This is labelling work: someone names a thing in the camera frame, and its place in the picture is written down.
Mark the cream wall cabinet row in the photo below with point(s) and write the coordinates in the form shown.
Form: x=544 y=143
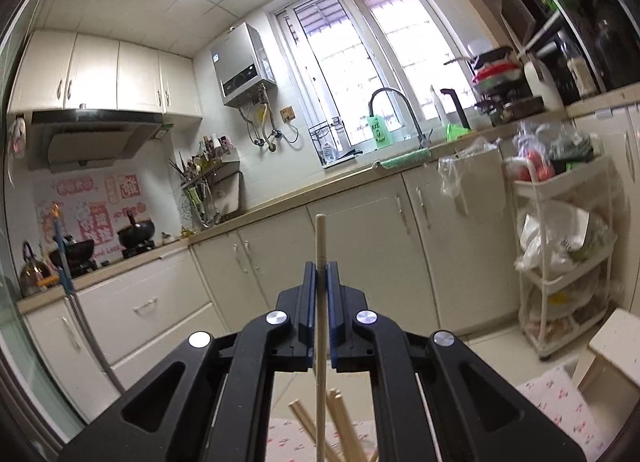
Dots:
x=100 y=71

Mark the bag of red tomatoes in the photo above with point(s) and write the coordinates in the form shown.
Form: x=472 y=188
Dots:
x=532 y=166

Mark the red white wall ornament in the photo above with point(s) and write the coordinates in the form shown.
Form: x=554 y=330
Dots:
x=16 y=136

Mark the black cooking pot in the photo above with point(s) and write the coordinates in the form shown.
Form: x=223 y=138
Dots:
x=72 y=254

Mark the wall utensil and spice rack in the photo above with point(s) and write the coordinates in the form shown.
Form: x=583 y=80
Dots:
x=210 y=176

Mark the white storage trolley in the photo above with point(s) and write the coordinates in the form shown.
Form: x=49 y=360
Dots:
x=565 y=287

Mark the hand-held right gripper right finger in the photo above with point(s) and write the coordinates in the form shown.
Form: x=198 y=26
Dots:
x=333 y=352

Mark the black bent stand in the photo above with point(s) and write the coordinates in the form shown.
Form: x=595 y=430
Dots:
x=457 y=106

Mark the steel water heater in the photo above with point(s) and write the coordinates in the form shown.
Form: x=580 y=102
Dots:
x=242 y=66

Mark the gas stove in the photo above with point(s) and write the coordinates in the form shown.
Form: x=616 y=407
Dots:
x=105 y=262

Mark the steel kettle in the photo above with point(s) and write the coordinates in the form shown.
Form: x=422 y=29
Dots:
x=35 y=272

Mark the range hood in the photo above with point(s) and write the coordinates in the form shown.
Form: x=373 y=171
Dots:
x=95 y=141

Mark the hanging clear plastic bag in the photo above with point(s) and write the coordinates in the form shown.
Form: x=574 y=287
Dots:
x=465 y=171

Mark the stacked pots with red lid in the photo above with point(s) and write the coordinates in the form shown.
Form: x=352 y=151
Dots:
x=500 y=86

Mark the cherry print tablecloth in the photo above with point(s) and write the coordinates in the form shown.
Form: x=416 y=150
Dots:
x=560 y=407

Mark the wooden chopstick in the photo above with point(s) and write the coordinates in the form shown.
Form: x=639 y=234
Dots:
x=346 y=424
x=321 y=242
x=305 y=419

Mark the beige kitchen countertop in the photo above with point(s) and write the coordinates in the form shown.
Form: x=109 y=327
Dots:
x=280 y=202

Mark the black wok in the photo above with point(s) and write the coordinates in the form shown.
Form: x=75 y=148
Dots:
x=136 y=234

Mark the white wooden stool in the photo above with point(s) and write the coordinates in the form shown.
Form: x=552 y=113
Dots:
x=610 y=342

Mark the green dish soap bottle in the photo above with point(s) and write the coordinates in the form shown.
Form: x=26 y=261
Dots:
x=378 y=131

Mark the cream narrow cabinet door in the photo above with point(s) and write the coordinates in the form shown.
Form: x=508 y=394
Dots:
x=60 y=367

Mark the cream side base cabinet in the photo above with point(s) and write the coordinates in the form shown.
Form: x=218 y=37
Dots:
x=615 y=192

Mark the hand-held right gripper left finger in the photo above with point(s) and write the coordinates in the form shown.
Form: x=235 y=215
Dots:
x=311 y=312

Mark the kitchen window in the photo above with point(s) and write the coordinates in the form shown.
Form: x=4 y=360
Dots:
x=390 y=41

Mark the cream base cabinet door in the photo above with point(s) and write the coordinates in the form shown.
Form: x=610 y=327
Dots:
x=370 y=252
x=280 y=247
x=220 y=282
x=470 y=262

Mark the pink wall sticker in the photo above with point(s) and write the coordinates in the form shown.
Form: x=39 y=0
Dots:
x=90 y=212

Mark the black appliance rack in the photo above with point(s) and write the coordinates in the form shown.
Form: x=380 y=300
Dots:
x=590 y=16

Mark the cream cabinet drawer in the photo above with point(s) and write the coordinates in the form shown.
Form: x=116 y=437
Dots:
x=145 y=292
x=175 y=342

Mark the white jug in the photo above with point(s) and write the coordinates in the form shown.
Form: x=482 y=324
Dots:
x=545 y=86

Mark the chrome sink faucet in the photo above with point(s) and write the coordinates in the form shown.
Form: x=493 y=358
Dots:
x=400 y=101

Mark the green dish cloth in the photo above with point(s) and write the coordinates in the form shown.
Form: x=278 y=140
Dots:
x=405 y=159

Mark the wall power outlet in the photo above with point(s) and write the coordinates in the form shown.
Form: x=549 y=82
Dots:
x=287 y=114

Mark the broom with long pole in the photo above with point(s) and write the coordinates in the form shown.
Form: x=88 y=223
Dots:
x=65 y=267

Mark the dark bottle with white label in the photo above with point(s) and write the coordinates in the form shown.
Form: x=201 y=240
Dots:
x=582 y=71

